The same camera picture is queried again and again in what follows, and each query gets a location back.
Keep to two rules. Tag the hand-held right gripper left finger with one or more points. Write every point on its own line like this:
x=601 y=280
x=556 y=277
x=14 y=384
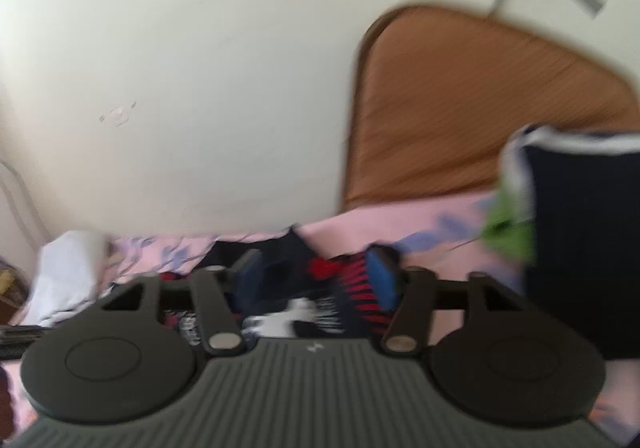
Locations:
x=247 y=280

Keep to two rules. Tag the white cloth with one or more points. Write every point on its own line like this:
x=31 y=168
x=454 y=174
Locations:
x=65 y=273

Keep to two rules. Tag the pink floral bedsheet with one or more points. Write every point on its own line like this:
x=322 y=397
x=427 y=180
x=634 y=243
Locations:
x=450 y=228

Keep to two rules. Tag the dark navy folded garment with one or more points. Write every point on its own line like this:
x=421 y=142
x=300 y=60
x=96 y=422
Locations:
x=585 y=238

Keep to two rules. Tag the brown cushion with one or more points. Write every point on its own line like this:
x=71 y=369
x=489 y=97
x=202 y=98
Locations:
x=450 y=118

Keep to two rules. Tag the black red white patterned sweater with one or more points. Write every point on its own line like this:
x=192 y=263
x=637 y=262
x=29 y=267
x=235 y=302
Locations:
x=320 y=288

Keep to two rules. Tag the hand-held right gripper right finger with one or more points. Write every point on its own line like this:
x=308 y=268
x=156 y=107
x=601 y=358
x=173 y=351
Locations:
x=382 y=278

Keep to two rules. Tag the green folded garment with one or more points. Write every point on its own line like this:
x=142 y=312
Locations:
x=510 y=228

